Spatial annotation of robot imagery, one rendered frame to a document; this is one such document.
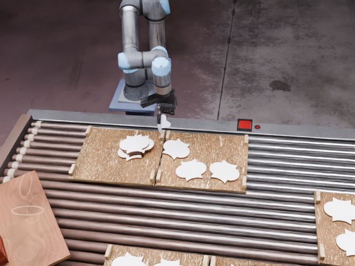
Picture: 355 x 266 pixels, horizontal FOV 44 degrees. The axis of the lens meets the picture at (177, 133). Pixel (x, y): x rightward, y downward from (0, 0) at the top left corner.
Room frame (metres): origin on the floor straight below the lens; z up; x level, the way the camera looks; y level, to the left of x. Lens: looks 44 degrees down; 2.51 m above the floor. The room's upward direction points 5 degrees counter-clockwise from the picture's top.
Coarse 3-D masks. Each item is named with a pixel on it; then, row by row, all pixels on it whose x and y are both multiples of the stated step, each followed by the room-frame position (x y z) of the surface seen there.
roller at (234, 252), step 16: (96, 240) 1.06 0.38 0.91; (112, 240) 1.05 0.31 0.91; (128, 240) 1.04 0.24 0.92; (144, 240) 1.03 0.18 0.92; (160, 240) 1.02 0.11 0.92; (240, 256) 0.92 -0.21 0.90; (256, 256) 0.91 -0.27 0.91; (272, 256) 0.90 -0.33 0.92; (288, 256) 0.89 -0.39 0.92; (304, 256) 0.88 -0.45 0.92
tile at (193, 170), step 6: (186, 162) 1.41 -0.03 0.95; (192, 162) 1.41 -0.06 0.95; (198, 162) 1.41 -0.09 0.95; (180, 168) 1.38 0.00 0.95; (186, 168) 1.37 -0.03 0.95; (192, 168) 1.37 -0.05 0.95; (198, 168) 1.37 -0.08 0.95; (204, 168) 1.36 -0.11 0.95; (180, 174) 1.34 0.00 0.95; (186, 174) 1.34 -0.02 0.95; (192, 174) 1.34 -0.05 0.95; (198, 174) 1.33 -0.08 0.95; (186, 180) 1.30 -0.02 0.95
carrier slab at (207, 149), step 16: (192, 144) 1.54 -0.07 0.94; (208, 144) 1.53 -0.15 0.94; (224, 144) 1.52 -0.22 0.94; (240, 144) 1.51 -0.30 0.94; (176, 160) 1.44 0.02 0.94; (208, 160) 1.42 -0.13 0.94; (240, 160) 1.40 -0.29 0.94; (176, 176) 1.34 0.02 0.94; (208, 176) 1.32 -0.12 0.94; (240, 176) 1.31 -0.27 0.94; (240, 192) 1.22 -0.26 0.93
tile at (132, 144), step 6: (132, 138) 1.57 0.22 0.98; (138, 138) 1.57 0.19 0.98; (144, 138) 1.56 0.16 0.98; (120, 144) 1.54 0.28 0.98; (126, 144) 1.54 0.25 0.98; (132, 144) 1.53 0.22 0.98; (138, 144) 1.53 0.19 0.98; (144, 144) 1.52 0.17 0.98; (126, 150) 1.50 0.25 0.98; (132, 150) 1.49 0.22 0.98; (138, 150) 1.49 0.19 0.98
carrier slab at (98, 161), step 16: (96, 128) 1.72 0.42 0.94; (96, 144) 1.60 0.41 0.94; (112, 144) 1.59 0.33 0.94; (160, 144) 1.56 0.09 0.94; (80, 160) 1.50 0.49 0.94; (96, 160) 1.49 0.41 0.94; (112, 160) 1.48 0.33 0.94; (144, 160) 1.46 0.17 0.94; (80, 176) 1.40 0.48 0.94; (96, 176) 1.39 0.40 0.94; (112, 176) 1.38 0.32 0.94; (128, 176) 1.37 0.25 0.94; (144, 176) 1.36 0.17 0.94
